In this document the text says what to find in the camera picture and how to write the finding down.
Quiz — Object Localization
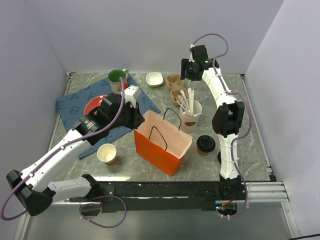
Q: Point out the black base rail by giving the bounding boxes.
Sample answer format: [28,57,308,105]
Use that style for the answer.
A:
[68,181,251,213]

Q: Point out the orange paper bag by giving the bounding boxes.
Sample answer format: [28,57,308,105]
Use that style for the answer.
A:
[134,110,193,176]

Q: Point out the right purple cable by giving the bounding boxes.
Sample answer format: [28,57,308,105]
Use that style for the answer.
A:
[191,33,252,201]

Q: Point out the blue letter placemat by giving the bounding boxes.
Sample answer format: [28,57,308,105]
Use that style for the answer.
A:
[55,74,161,160]

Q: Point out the wrapped white stirrers bundle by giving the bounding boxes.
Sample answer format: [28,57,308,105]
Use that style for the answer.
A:
[178,88,195,116]

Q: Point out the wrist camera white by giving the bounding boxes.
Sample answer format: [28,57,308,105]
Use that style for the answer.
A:
[189,44,196,63]
[124,85,141,108]

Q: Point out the red blue floral plate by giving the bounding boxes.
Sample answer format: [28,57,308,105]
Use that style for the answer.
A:
[83,95,107,115]

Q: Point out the small white green bowl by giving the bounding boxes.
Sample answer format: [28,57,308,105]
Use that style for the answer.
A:
[145,72,164,88]

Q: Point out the aluminium frame rail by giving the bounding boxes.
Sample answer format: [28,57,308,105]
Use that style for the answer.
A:
[246,182,289,203]

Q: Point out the cardboard cup carrier tray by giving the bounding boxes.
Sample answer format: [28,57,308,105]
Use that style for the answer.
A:
[165,73,189,106]

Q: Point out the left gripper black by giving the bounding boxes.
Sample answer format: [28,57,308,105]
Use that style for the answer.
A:
[108,99,145,130]

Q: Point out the black coffee cup lid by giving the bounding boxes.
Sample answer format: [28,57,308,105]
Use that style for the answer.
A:
[196,135,216,149]

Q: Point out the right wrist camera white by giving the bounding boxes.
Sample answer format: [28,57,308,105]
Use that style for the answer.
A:
[189,44,196,63]

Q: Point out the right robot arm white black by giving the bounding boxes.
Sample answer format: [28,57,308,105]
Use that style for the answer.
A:
[180,44,245,200]

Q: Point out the white cup holding stirrers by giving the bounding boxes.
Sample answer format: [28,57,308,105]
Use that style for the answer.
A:
[179,100,202,133]

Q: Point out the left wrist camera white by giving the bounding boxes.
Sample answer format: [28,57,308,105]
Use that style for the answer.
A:
[124,85,141,108]

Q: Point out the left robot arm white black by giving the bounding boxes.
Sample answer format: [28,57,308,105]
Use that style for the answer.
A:
[6,93,145,216]

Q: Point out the green inside ceramic mug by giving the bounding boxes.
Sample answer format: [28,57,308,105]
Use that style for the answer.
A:
[108,68,129,94]

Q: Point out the brown paper cup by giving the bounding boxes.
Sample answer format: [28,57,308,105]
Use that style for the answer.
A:
[196,146,215,156]
[96,143,118,166]

